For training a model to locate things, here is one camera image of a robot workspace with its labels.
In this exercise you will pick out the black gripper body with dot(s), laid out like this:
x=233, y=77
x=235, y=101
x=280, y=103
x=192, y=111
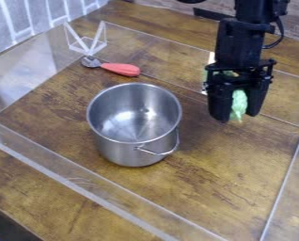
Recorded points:
x=237, y=64

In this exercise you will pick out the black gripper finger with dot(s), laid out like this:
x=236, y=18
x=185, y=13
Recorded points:
x=219, y=98
x=256, y=94

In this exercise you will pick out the green bitter gourd toy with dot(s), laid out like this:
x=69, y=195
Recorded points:
x=239, y=97

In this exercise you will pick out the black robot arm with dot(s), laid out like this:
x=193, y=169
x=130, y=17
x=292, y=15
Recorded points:
x=261, y=11

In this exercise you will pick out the silver steel pot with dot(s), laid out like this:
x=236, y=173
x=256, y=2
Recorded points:
x=134, y=119

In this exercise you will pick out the black wall strip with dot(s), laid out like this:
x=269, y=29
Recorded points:
x=209, y=14

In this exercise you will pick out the red handled spoon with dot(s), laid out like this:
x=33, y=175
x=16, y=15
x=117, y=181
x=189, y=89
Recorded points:
x=120, y=68

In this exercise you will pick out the clear acrylic enclosure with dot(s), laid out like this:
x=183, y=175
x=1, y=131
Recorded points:
x=227, y=187

